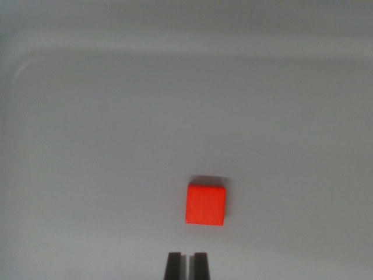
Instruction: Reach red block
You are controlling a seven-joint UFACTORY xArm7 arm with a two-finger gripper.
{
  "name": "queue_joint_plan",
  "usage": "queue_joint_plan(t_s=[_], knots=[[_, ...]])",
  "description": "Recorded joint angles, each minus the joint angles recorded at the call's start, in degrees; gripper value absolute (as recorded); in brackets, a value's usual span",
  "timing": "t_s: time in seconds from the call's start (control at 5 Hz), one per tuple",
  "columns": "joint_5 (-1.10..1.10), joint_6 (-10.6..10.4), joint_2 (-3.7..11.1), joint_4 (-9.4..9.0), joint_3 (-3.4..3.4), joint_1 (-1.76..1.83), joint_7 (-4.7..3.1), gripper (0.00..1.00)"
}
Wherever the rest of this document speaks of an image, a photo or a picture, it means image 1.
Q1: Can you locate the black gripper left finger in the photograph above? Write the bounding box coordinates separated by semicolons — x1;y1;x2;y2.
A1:
163;251;188;280

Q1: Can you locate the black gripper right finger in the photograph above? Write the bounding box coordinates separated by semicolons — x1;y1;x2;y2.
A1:
189;252;212;280

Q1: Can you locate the red cube block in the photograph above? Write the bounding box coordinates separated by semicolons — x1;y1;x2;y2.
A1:
185;183;227;226

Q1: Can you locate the white plastic tray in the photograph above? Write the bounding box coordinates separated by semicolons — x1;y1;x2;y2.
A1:
0;0;373;280

